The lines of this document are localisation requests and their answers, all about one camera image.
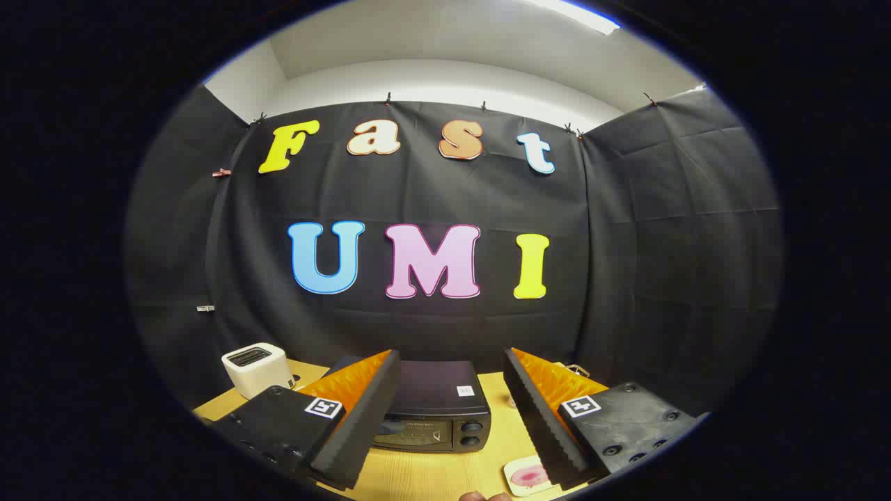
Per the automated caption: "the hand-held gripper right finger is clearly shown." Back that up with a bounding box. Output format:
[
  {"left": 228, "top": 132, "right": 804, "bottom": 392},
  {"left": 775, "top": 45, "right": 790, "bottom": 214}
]
[{"left": 503, "top": 347, "right": 700, "bottom": 492}]

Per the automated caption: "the white toaster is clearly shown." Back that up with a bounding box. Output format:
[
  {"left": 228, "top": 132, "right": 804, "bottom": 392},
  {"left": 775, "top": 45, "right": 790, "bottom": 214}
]
[{"left": 221, "top": 342, "right": 296, "bottom": 400}]

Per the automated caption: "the cream square cherry-print plate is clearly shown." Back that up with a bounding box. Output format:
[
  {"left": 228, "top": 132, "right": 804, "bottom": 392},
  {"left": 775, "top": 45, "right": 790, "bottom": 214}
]
[{"left": 503, "top": 456, "right": 558, "bottom": 498}]

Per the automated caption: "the black toaster oven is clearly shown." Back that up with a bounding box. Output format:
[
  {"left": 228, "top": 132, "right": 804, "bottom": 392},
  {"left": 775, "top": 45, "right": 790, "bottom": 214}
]
[{"left": 322, "top": 356, "right": 492, "bottom": 454}]

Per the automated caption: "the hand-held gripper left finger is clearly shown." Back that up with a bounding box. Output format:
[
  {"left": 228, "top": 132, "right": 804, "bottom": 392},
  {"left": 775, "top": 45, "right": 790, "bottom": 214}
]
[{"left": 207, "top": 349, "right": 402, "bottom": 492}]

